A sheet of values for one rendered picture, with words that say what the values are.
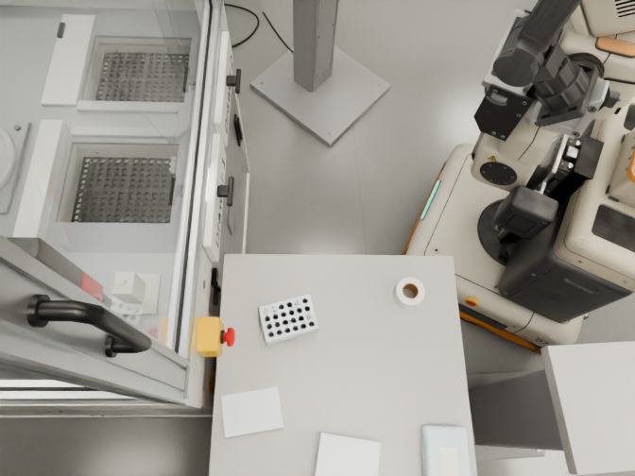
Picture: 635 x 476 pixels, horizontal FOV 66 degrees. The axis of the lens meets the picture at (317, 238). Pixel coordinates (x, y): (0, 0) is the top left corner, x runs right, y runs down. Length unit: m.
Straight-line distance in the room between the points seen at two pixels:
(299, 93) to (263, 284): 1.35
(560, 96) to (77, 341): 0.86
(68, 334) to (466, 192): 1.65
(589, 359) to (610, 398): 0.09
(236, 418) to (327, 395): 0.21
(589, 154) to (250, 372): 1.06
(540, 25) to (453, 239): 1.06
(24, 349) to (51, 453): 1.68
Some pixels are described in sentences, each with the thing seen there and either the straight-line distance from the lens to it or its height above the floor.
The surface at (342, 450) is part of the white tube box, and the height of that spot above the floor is 0.81.
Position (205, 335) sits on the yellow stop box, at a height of 0.91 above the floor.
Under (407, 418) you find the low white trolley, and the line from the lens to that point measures 1.19.
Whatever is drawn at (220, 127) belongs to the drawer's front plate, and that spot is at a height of 0.91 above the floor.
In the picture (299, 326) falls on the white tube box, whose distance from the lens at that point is 1.15.
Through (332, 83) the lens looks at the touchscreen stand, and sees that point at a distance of 2.44.
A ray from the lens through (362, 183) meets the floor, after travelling 2.20.
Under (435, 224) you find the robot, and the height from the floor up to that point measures 0.28.
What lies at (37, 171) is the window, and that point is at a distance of 0.48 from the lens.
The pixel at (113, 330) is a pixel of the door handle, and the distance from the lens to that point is 0.47.
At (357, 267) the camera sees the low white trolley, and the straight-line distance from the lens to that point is 1.23.
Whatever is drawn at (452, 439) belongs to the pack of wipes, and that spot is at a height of 0.80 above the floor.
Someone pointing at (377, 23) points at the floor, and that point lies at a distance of 2.78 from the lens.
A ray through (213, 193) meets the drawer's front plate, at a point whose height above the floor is 0.93.
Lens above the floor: 1.92
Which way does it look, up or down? 68 degrees down
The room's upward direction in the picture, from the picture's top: 6 degrees clockwise
